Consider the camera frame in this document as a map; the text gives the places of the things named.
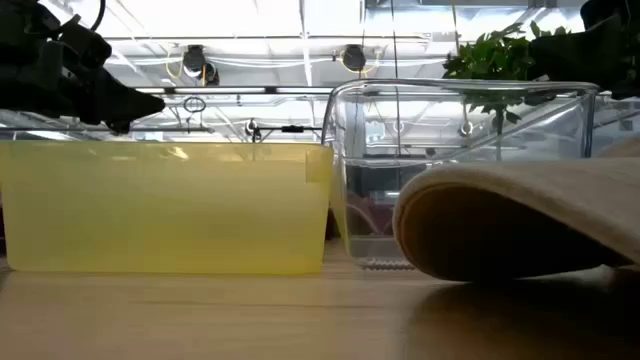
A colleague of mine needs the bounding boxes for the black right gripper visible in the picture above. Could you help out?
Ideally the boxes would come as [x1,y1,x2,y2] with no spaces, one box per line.
[528,0,640,100]

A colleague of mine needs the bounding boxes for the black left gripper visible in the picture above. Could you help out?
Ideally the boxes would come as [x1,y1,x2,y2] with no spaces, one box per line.
[0,0,167,135]

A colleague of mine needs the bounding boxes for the yellow translucent plastic bin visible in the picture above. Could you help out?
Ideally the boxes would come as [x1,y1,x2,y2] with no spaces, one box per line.
[0,139,335,276]

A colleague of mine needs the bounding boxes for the tan baseball cap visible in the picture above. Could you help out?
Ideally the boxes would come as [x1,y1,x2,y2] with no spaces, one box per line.
[392,158,640,282]

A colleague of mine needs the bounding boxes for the green leafy plant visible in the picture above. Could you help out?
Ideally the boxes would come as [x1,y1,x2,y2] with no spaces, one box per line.
[442,20,571,161]

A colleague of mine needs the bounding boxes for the clear plastic bin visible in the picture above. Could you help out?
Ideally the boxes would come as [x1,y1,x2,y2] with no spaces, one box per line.
[322,78,600,271]

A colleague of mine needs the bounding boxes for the black aluminium rig frame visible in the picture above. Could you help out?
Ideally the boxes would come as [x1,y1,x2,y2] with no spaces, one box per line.
[0,124,321,135]

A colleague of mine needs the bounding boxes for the black ceiling cable reel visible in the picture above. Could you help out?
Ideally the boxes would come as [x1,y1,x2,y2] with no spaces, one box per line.
[181,43,221,87]
[340,43,369,73]

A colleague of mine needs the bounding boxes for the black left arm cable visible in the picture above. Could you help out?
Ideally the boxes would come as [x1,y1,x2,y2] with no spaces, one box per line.
[88,0,108,33]

